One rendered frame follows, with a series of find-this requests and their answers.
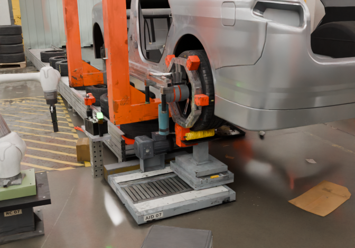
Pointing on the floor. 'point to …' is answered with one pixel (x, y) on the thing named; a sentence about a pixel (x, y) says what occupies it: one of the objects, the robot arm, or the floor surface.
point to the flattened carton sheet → (322, 198)
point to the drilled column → (96, 159)
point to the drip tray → (231, 130)
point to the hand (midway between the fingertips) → (55, 126)
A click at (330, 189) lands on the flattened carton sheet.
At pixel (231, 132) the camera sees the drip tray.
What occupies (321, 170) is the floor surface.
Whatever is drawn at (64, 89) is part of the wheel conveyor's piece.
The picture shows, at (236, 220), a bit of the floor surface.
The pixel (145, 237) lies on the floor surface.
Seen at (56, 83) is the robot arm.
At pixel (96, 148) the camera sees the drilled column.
